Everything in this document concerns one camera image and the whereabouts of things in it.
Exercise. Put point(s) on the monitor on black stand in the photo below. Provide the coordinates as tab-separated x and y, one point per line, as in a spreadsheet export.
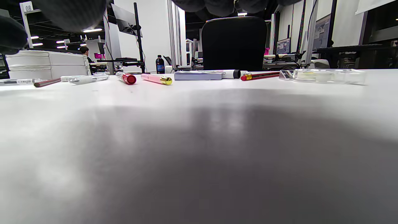
126	21

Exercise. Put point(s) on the white marker black cap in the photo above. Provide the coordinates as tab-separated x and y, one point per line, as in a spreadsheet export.
231	74

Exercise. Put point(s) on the light blue eraser block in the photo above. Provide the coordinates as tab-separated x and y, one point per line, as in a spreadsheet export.
196	76

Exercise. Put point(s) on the pink pen gold trim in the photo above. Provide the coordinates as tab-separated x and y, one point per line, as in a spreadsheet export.
152	77

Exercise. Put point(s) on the dark bottle blue label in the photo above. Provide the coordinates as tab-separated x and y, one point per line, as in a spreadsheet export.
160	67

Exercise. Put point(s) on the white marker red cap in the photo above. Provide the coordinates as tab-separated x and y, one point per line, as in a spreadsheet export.
127	78

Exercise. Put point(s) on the black office chair solid back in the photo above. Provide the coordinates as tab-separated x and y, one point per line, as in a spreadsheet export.
233	43

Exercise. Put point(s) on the clear correction tape dispenser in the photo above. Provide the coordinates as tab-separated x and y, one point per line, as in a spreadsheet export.
326	76

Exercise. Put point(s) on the white cartoon-print pencil case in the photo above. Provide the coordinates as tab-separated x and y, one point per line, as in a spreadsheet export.
46	63

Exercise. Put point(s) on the clear gel pen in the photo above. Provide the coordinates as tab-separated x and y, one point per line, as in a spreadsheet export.
18	81
84	80

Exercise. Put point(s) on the red pencil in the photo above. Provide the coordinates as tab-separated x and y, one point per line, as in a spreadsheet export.
46	82
261	75

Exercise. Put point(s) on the person's right hand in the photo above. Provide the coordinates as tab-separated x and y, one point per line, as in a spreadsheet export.
71	15

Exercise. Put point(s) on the computer monitor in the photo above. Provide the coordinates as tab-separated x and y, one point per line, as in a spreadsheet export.
323	32
283	46

